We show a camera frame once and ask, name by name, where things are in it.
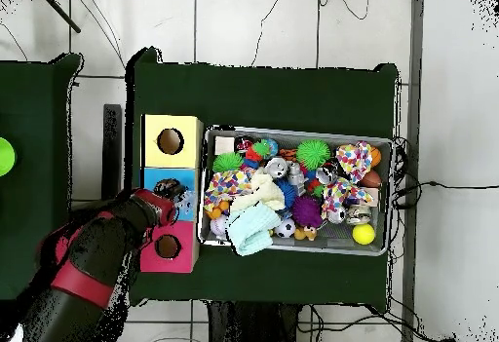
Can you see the small polka dot cloth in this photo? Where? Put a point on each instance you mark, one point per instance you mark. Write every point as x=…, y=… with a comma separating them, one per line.
x=224, y=186

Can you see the mint green waffle cloth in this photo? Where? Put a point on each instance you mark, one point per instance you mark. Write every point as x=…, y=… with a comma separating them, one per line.
x=251, y=229

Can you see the cream waffle cloth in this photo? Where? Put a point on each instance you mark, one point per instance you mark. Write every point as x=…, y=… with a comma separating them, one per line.
x=265, y=194

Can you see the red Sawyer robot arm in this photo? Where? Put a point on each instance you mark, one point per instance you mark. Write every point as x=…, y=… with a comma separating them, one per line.
x=89, y=264

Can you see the wooden box with three holes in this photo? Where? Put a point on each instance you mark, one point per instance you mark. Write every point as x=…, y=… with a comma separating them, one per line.
x=150, y=155

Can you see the black monitor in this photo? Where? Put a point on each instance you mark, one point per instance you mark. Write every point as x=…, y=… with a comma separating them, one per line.
x=112, y=143

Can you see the plain wooden block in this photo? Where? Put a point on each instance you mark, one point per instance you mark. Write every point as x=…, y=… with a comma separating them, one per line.
x=224, y=145

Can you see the crushed silver can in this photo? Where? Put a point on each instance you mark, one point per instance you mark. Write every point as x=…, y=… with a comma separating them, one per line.
x=276, y=166

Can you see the dark green tablecloth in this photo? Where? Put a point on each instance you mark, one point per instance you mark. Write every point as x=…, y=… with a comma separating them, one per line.
x=253, y=96
x=35, y=143

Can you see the bright green round lid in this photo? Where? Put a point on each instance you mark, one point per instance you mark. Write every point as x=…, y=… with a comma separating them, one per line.
x=6, y=157

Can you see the large green spiky ball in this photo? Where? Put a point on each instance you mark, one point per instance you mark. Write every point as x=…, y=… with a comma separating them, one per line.
x=313, y=154

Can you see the large polka dot cloth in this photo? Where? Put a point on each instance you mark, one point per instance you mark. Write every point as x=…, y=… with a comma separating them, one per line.
x=353, y=159

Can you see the yellow ball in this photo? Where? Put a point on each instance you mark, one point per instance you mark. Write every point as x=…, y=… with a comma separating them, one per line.
x=363, y=234

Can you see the black rod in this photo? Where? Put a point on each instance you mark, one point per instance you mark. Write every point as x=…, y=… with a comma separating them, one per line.
x=60, y=12

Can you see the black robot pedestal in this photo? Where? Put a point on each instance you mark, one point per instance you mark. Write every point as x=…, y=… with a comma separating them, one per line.
x=249, y=326

